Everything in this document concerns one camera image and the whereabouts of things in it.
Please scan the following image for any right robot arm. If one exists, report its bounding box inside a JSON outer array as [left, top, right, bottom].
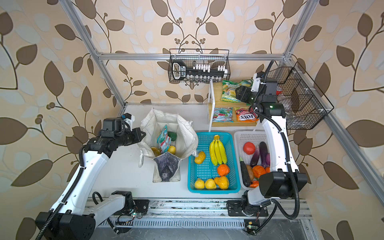
[[236, 73, 308, 220]]

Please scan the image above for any yellow pear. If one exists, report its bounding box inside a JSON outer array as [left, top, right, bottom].
[[214, 176, 230, 190]]

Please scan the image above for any teal candy bag top shelf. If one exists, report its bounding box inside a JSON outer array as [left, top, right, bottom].
[[157, 125, 171, 153]]

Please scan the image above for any white plastic basket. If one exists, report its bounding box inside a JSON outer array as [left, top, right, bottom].
[[234, 131, 288, 191]]

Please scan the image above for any red Fox's candy bag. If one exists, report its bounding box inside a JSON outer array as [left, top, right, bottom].
[[235, 108, 259, 123]]

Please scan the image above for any white wire shelf rack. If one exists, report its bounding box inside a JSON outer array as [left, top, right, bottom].
[[208, 82, 263, 132]]

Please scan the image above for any black wire basket right wall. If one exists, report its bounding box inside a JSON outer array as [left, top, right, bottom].
[[265, 61, 334, 130]]

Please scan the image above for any dark green cucumber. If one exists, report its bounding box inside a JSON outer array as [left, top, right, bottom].
[[240, 157, 252, 188]]

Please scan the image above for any yellow banana bunch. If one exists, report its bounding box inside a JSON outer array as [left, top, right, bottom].
[[151, 147, 161, 157], [209, 135, 228, 166]]

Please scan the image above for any teal plastic basket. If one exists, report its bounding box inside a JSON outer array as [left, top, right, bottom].
[[188, 132, 241, 195]]

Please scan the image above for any teal candy bag shelf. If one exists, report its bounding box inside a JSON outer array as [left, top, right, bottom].
[[157, 125, 171, 153], [213, 108, 233, 123]]

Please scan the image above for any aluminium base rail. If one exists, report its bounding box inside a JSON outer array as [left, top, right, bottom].
[[108, 198, 312, 230]]

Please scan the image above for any white fabric grocery bag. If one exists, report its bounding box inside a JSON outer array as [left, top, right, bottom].
[[138, 109, 199, 183]]

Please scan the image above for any yellow green snack bag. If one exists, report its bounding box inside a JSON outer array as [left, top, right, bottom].
[[221, 80, 253, 103]]

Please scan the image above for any orange fruit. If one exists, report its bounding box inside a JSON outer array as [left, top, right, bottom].
[[217, 164, 230, 177]]

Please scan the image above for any black wire basket wall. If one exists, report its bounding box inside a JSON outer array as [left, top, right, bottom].
[[168, 48, 231, 84], [265, 61, 334, 130]]

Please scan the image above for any orange bell pepper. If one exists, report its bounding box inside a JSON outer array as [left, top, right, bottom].
[[252, 165, 267, 179]]

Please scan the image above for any green lime fruit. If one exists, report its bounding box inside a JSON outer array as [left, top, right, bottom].
[[168, 132, 177, 142]]

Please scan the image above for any teal candy bag lower shelf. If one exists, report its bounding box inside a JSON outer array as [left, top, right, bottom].
[[213, 108, 233, 123]]

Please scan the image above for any red tomato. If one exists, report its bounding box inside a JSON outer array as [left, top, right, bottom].
[[243, 142, 256, 155]]

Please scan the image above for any purple eggplant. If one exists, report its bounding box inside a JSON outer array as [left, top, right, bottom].
[[250, 142, 270, 168]]

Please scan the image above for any black wire basket back wall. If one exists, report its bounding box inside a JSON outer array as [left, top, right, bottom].
[[168, 48, 231, 84]]

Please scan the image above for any black tool set in basket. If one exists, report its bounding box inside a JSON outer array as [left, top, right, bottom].
[[168, 60, 231, 83]]

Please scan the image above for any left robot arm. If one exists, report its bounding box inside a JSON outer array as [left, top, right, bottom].
[[35, 114, 146, 240]]

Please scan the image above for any yellow mango fruit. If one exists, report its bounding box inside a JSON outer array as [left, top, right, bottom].
[[195, 151, 206, 165]]

